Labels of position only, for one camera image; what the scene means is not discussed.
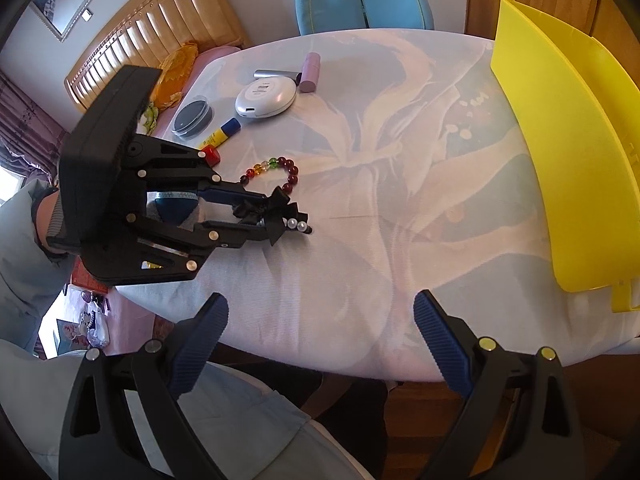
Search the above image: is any black bow pearl hairpiece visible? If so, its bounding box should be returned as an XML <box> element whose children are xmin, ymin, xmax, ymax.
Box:
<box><xmin>232</xmin><ymin>186</ymin><xmax>312</xmax><ymax>246</ymax></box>

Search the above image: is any dark red bead bracelet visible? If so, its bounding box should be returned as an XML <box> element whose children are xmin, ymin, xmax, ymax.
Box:
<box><xmin>238</xmin><ymin>155</ymin><xmax>301</xmax><ymax>200</ymax></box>

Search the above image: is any blue plush hair clip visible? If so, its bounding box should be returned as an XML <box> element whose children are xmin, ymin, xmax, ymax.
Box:
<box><xmin>151</xmin><ymin>197</ymin><xmax>198</xmax><ymax>229</ymax></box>

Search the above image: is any black puff clear case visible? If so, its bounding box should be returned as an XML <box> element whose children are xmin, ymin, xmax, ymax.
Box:
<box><xmin>171</xmin><ymin>96</ymin><xmax>215</xmax><ymax>138</ymax></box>

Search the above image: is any white round compact case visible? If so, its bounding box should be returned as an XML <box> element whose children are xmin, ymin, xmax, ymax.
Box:
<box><xmin>234</xmin><ymin>76</ymin><xmax>297</xmax><ymax>119</ymax></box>

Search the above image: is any red lipstick tube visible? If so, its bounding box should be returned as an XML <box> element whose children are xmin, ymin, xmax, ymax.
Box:
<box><xmin>201</xmin><ymin>144</ymin><xmax>220</xmax><ymax>167</ymax></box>

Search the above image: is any yellow blue cream tube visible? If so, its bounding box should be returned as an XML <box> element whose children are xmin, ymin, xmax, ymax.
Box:
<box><xmin>198</xmin><ymin>117</ymin><xmax>242</xmax><ymax>150</ymax></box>

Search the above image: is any green cabbage plush toy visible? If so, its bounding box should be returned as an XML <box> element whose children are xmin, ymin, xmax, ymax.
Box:
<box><xmin>136</xmin><ymin>102</ymin><xmax>160</xmax><ymax>136</ymax></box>

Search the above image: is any purple curtain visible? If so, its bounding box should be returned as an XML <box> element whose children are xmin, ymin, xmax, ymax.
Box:
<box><xmin>0</xmin><ymin>73</ymin><xmax>70</xmax><ymax>184</ymax></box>

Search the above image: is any red box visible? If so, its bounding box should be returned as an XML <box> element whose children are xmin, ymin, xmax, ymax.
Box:
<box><xmin>70</xmin><ymin>258</ymin><xmax>110</xmax><ymax>295</ymax></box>

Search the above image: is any orange pillow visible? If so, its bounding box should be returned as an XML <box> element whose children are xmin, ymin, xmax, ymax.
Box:
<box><xmin>150</xmin><ymin>41</ymin><xmax>200</xmax><ymax>112</ymax></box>

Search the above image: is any silver cosmetic tube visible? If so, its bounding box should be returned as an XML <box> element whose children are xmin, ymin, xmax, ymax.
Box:
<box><xmin>253</xmin><ymin>68</ymin><xmax>302</xmax><ymax>86</ymax></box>

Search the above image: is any pink bed sheet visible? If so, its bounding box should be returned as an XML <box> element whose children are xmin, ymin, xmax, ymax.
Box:
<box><xmin>152</xmin><ymin>46</ymin><xmax>240</xmax><ymax>136</ymax></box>

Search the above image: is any purple lipstick tube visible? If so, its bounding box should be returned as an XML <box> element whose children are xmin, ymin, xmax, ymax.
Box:
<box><xmin>298</xmin><ymin>52</ymin><xmax>321</xmax><ymax>93</ymax></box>

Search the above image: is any wooden bed headboard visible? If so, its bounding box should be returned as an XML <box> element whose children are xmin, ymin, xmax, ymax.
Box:
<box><xmin>64</xmin><ymin>0</ymin><xmax>250</xmax><ymax>113</ymax></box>

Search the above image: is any yellow plastic bin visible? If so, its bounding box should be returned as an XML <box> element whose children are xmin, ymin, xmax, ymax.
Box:
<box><xmin>490</xmin><ymin>0</ymin><xmax>639</xmax><ymax>312</ymax></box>

